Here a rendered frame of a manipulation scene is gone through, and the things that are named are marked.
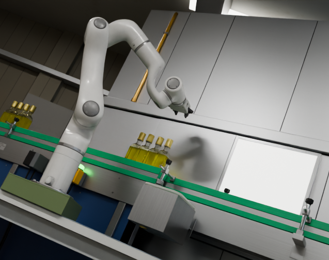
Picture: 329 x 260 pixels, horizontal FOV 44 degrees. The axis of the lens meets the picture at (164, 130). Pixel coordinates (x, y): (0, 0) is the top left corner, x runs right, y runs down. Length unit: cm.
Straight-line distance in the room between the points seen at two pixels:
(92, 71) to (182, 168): 72
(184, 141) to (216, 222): 59
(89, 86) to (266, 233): 96
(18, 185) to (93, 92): 49
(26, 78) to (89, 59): 362
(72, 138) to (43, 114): 312
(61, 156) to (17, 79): 381
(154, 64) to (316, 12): 192
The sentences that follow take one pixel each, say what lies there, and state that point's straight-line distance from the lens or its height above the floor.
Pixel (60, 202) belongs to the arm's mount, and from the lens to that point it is 162.
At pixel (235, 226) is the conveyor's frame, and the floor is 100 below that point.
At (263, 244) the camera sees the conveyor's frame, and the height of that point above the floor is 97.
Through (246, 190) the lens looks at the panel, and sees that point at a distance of 204.
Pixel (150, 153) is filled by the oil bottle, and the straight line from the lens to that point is 211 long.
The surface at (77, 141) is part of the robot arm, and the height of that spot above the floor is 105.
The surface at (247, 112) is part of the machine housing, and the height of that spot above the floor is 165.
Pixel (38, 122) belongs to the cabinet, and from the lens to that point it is 482.
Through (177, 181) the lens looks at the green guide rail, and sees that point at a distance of 197.
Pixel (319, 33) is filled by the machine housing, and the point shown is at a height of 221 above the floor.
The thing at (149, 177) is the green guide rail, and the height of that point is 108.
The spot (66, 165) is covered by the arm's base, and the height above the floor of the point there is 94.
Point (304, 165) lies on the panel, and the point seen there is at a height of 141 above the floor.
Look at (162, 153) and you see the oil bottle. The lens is 208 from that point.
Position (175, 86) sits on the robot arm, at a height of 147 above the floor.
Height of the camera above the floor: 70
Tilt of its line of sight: 18 degrees up
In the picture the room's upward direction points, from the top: 24 degrees clockwise
